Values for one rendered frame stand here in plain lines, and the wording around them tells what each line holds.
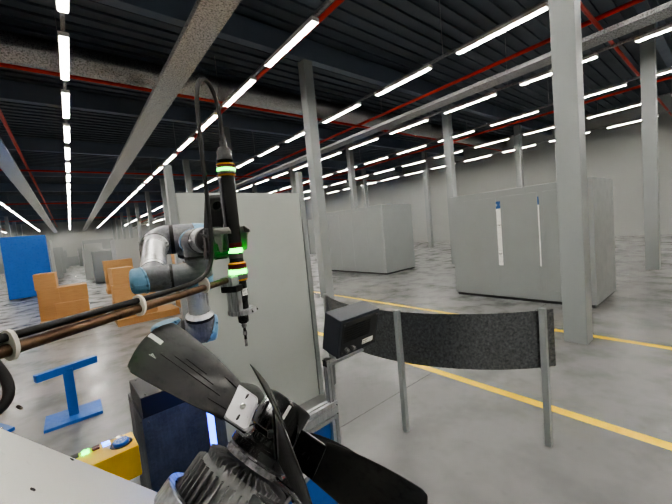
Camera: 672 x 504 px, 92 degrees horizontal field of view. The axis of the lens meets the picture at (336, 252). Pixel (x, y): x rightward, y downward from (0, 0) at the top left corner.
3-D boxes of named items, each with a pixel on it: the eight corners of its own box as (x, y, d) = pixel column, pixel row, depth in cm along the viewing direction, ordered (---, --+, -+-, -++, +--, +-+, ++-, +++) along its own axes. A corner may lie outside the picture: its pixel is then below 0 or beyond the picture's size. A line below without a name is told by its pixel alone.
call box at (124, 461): (72, 515, 83) (66, 476, 82) (70, 493, 91) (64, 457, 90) (143, 479, 94) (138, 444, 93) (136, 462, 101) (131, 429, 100)
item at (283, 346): (202, 457, 248) (164, 164, 232) (199, 454, 251) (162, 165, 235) (324, 393, 327) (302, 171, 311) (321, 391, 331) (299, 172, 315)
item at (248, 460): (258, 476, 64) (264, 466, 64) (216, 439, 71) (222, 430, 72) (288, 488, 73) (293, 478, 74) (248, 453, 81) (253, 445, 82)
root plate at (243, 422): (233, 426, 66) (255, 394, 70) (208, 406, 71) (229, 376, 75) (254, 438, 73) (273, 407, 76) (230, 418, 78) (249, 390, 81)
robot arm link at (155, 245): (137, 223, 128) (125, 268, 87) (168, 221, 133) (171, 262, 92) (141, 251, 132) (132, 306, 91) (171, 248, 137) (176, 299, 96)
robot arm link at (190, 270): (175, 293, 101) (171, 258, 100) (213, 287, 106) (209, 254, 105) (175, 297, 94) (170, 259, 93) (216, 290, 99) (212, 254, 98)
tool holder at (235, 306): (244, 318, 75) (239, 276, 74) (217, 319, 77) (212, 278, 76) (262, 308, 84) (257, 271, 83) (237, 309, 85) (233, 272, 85)
